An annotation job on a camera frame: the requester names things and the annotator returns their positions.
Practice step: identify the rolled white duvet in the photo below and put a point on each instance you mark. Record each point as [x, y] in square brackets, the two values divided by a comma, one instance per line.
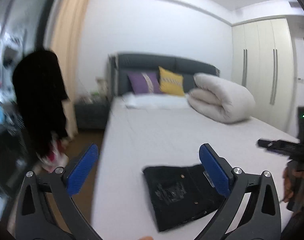
[221, 100]

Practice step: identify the red and white bag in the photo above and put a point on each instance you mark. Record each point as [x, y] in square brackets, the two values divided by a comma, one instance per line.
[56, 156]

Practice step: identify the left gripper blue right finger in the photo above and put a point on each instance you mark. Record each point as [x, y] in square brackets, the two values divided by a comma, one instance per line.
[251, 207]

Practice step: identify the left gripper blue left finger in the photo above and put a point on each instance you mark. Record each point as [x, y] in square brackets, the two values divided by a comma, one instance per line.
[34, 216]

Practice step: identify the yellow cushion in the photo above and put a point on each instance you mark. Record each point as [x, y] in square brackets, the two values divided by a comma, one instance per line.
[171, 83]

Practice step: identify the person's left hand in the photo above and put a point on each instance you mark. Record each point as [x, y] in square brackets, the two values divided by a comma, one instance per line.
[146, 238]

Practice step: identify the white pillow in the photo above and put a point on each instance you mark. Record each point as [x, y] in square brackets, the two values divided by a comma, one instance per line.
[155, 101]

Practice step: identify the white bed with sheet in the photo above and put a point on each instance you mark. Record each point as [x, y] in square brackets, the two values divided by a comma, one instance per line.
[137, 138]

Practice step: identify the beige curtain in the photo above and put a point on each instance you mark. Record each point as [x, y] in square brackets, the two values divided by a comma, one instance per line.
[68, 21]

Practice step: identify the purple cushion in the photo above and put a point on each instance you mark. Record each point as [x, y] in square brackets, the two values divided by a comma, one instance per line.
[144, 83]

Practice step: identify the black hanging garment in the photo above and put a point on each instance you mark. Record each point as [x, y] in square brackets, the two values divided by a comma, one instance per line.
[40, 92]

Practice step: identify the person's right hand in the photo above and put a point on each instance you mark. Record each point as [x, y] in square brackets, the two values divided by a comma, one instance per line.
[288, 193]

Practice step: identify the black denim pants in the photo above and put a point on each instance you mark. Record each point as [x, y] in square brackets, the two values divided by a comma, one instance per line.
[180, 195]

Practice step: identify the white wardrobe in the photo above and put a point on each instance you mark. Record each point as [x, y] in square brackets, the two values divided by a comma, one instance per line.
[263, 63]

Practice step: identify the dark grey nightstand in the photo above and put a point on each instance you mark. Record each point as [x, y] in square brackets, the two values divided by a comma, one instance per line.
[91, 115]

